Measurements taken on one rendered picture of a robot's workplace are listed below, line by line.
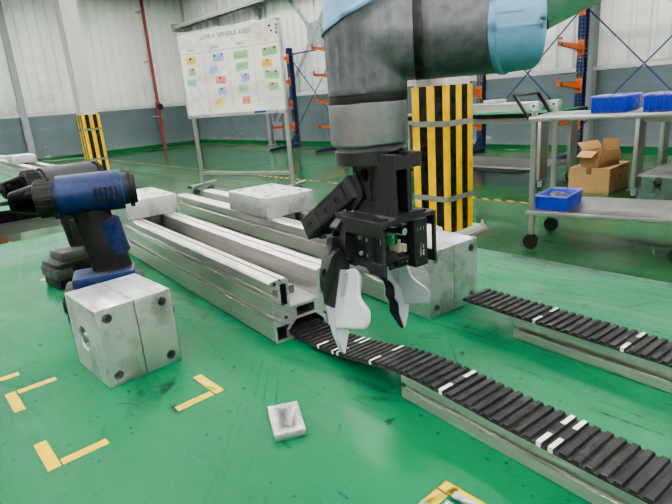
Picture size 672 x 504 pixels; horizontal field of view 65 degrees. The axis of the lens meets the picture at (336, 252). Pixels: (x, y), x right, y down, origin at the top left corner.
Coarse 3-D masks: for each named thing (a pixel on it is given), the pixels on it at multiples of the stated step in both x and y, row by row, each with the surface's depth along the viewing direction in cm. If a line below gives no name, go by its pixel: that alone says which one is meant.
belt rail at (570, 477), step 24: (408, 384) 53; (432, 408) 51; (456, 408) 48; (480, 432) 46; (504, 432) 44; (528, 456) 42; (552, 456) 40; (552, 480) 41; (576, 480) 39; (600, 480) 38
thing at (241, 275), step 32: (128, 224) 111; (192, 224) 102; (160, 256) 102; (192, 256) 85; (224, 256) 78; (256, 256) 83; (288, 256) 76; (192, 288) 88; (224, 288) 77; (256, 288) 71; (288, 288) 67; (320, 288) 71; (256, 320) 71; (288, 320) 68
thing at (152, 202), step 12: (144, 192) 119; (156, 192) 118; (168, 192) 116; (144, 204) 111; (156, 204) 112; (168, 204) 114; (120, 216) 113; (132, 216) 110; (144, 216) 111; (156, 216) 114
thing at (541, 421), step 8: (544, 408) 45; (552, 408) 45; (536, 416) 44; (544, 416) 44; (552, 416) 43; (560, 416) 44; (520, 424) 43; (528, 424) 43; (536, 424) 43; (544, 424) 42; (552, 424) 43; (512, 432) 42; (520, 432) 42; (528, 432) 42; (536, 432) 42; (544, 432) 42; (528, 440) 41
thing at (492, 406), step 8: (504, 392) 47; (512, 392) 48; (520, 392) 47; (488, 400) 46; (496, 400) 46; (504, 400) 46; (512, 400) 46; (472, 408) 46; (480, 408) 45; (488, 408) 46; (496, 408) 45; (504, 408) 45; (488, 416) 44
